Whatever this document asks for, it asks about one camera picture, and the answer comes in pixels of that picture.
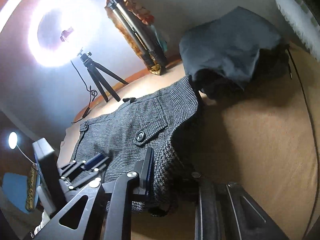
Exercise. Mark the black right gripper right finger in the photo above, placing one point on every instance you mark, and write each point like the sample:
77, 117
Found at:
227, 211

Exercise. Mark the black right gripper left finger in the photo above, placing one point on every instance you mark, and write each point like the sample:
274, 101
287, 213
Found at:
103, 211

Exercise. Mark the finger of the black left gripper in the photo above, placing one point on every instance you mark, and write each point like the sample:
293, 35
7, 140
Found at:
95, 162
79, 178

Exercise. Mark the grey houndstooth pants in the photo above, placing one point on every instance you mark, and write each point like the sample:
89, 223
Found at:
164, 121

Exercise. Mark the white desk lamp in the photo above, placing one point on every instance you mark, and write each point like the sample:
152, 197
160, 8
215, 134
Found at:
13, 144

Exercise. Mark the small black tripod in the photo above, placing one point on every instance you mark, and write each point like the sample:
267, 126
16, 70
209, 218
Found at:
93, 69

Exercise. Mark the folded silver tripod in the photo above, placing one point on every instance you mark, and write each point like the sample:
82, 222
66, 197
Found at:
137, 32

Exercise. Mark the orange patterned cloth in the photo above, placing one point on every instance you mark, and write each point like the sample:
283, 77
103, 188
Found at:
135, 27

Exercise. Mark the dark folded clothes stack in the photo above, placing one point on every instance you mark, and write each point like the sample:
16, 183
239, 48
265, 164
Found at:
225, 55

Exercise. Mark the green striped white pillow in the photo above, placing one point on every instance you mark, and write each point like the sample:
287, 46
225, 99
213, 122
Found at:
303, 17

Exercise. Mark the bright ring light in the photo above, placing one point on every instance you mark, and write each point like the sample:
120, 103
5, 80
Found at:
59, 29

